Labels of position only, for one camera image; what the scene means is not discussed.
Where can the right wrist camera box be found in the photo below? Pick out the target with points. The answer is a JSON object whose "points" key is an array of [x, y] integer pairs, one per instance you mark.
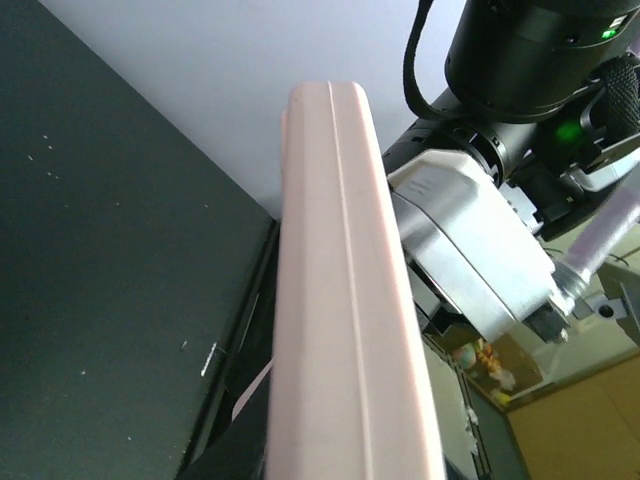
{"points": [[467, 240]]}

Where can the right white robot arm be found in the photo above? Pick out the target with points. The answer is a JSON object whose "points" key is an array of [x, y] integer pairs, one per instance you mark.
{"points": [[537, 91]]}

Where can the pink phone case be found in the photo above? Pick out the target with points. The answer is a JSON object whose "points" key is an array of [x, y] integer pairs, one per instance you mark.
{"points": [[350, 395]]}

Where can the right black frame post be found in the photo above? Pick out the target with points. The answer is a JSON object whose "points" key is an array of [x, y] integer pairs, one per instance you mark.
{"points": [[240, 353]]}

